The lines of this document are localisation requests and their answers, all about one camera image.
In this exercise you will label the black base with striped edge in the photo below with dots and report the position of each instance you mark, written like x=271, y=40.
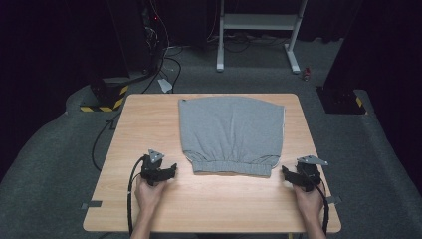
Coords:
x=106, y=96

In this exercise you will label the small red object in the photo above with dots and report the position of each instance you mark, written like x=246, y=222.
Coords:
x=307, y=73

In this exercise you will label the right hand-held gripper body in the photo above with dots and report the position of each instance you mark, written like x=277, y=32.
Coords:
x=309, y=174

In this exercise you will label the person's left hand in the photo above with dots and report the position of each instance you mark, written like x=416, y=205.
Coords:
x=149, y=195

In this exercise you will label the grey pants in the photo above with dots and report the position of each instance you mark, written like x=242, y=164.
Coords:
x=232, y=132

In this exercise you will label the black base with yellow mark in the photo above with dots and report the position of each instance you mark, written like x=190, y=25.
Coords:
x=341, y=101

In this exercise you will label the person's right hand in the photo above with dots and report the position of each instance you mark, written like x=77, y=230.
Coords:
x=308, y=202

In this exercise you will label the grey tape strip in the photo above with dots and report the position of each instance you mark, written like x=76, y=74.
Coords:
x=93, y=204
x=333, y=199

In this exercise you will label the dark equipment rack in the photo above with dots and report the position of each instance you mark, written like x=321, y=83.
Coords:
x=136, y=33

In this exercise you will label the white metal stand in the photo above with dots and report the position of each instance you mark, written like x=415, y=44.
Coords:
x=258, y=21

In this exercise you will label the white paper scrap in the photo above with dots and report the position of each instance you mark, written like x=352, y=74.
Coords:
x=165, y=85

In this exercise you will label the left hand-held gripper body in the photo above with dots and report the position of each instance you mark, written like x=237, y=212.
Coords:
x=150, y=171

